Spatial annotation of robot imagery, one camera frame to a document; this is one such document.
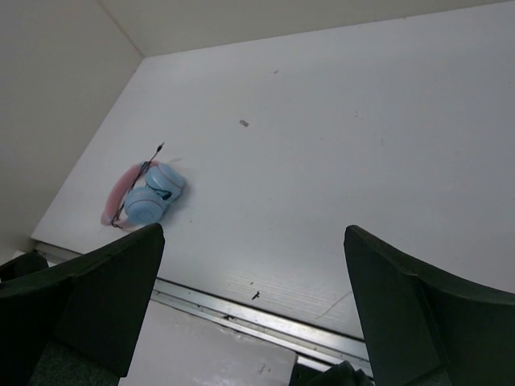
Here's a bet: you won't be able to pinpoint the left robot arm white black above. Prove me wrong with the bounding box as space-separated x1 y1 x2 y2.
0 252 48 282

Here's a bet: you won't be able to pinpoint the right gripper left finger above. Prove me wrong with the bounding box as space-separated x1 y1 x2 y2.
1 224 165 385

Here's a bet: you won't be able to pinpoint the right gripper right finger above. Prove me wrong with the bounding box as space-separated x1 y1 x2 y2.
344 225 514 385

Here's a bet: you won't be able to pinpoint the aluminium front rail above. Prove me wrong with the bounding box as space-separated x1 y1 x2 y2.
34 240 373 375

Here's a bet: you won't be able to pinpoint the pink blue cat-ear headphones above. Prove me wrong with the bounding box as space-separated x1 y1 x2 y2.
101 161 186 229

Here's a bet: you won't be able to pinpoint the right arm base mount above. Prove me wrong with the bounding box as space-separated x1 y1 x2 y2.
289 355 375 386

